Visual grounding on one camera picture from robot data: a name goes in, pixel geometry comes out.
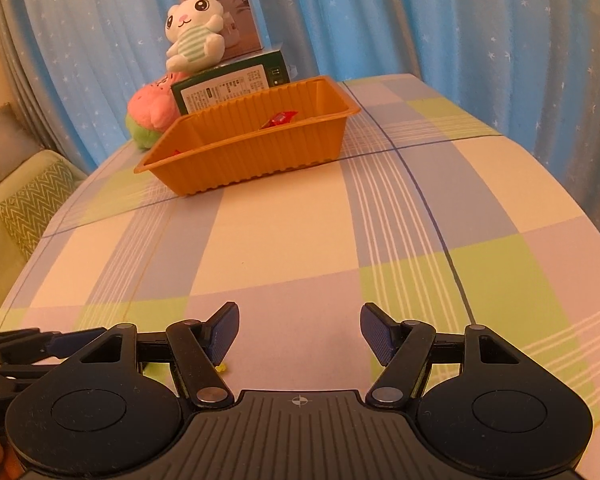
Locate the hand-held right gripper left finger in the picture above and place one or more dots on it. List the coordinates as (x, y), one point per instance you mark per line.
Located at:
(225, 332)

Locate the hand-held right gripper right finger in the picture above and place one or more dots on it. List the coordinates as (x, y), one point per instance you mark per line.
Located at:
(375, 332)

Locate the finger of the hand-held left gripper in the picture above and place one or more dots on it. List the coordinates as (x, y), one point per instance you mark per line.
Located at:
(10, 336)
(70, 342)

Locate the yellow green snack packet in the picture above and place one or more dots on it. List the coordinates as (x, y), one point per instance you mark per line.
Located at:
(155, 369)

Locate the orange plastic tray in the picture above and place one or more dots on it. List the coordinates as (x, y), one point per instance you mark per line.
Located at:
(260, 160)

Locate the red snack packet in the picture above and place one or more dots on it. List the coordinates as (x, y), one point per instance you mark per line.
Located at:
(280, 119)

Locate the pale green sofa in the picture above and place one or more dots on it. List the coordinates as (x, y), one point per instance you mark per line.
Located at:
(0, 240)

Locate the checked tablecloth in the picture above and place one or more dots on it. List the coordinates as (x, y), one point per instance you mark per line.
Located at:
(280, 240)

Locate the green zigzag cushion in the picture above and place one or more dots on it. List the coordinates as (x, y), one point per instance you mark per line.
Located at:
(35, 200)

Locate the grey cushion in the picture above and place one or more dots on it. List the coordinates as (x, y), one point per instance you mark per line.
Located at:
(2, 150)

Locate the pink green plush toy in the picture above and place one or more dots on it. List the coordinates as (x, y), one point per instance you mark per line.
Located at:
(150, 110)

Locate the green printed box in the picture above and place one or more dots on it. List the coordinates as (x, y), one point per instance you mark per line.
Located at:
(230, 85)

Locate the white bunny plush toy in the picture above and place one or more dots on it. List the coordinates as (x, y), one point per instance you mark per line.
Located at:
(195, 40)

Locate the brown printed box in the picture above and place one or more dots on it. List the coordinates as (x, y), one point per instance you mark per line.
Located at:
(242, 20)

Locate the blue star curtain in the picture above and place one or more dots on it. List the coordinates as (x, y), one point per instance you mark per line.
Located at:
(430, 20)

